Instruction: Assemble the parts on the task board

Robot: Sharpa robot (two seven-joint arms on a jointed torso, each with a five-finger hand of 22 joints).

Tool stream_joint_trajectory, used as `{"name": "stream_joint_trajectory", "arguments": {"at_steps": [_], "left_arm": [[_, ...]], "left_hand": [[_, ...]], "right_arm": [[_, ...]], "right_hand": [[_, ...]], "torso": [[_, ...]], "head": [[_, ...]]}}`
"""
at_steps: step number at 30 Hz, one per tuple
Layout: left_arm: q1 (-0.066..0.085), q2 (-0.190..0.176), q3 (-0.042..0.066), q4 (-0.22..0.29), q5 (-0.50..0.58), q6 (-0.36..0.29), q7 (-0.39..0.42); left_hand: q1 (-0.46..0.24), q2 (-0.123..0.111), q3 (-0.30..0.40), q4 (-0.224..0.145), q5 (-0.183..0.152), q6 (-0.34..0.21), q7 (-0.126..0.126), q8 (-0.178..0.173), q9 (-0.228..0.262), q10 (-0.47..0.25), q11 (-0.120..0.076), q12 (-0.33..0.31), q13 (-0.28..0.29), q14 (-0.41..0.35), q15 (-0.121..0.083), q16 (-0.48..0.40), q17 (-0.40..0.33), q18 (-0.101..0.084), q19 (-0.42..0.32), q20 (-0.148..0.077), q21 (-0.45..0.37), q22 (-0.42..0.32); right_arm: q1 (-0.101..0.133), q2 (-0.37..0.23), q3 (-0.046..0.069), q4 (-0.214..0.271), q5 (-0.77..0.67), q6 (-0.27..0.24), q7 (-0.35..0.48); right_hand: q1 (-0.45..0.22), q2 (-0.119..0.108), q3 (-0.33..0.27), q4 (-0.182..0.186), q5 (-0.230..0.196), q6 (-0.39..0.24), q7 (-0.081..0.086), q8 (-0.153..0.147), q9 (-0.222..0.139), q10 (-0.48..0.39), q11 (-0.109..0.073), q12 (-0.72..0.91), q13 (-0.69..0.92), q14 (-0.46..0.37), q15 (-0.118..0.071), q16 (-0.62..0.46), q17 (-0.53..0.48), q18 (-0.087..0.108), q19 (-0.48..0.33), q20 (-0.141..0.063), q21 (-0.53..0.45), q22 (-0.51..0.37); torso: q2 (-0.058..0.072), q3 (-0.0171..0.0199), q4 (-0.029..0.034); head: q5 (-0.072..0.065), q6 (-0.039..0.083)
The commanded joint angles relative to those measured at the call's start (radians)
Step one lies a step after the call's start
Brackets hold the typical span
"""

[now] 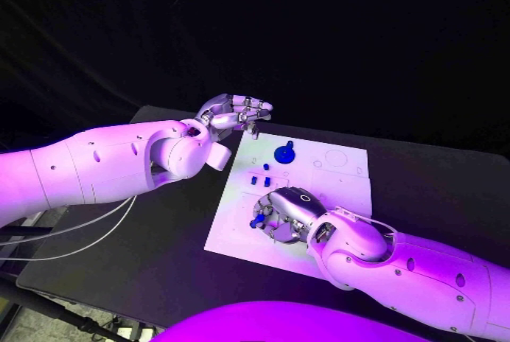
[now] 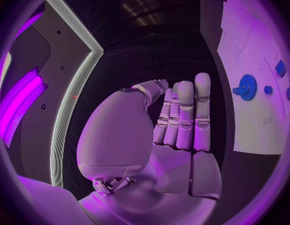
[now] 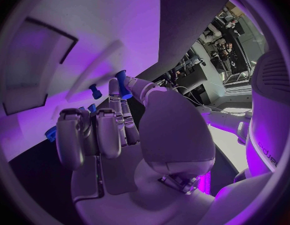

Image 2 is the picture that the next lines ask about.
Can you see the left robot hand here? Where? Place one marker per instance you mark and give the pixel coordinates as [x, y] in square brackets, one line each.
[126, 135]

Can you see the white task board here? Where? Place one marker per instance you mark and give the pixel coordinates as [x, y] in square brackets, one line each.
[254, 120]

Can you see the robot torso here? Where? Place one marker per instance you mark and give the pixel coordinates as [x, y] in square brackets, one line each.
[62, 75]

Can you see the glowing light bar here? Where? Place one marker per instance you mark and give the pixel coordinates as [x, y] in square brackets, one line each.
[20, 105]

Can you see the blue peg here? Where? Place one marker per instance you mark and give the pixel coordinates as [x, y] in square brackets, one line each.
[235, 90]

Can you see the blue gear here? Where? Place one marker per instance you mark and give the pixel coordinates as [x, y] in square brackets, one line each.
[249, 87]

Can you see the blue short cylinder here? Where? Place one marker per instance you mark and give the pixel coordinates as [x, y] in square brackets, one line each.
[268, 90]

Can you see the blue block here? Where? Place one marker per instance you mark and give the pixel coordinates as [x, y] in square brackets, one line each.
[280, 68]

